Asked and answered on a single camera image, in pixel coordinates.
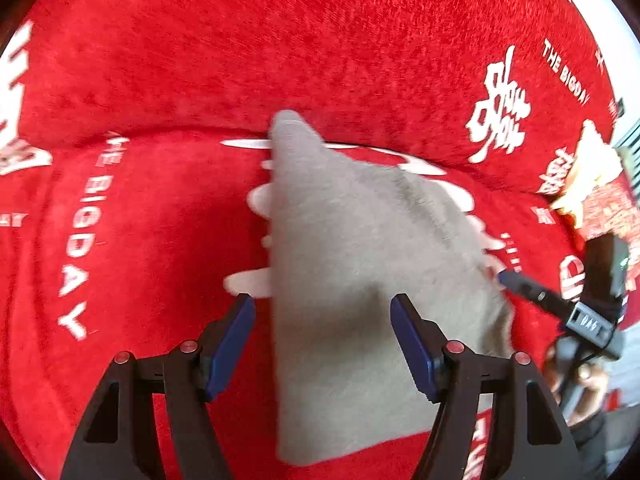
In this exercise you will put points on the grey small garment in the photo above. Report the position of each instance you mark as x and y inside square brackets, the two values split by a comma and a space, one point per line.
[350, 240]

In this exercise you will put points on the yellow red printed cushion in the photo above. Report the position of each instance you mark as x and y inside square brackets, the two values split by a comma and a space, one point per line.
[595, 180]

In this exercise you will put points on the person's right forearm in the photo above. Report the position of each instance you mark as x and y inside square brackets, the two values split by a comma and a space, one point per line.
[590, 442]

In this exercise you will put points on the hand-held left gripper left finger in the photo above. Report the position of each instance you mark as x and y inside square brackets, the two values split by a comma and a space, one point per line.
[227, 350]

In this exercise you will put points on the person's right hand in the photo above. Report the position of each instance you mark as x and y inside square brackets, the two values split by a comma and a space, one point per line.
[595, 382]

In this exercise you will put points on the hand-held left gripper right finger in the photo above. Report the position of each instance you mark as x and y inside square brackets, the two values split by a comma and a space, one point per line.
[415, 347]

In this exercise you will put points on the red printed sofa cover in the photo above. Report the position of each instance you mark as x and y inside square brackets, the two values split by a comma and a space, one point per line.
[200, 85]

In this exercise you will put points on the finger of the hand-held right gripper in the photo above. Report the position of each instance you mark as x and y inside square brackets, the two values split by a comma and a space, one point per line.
[527, 289]

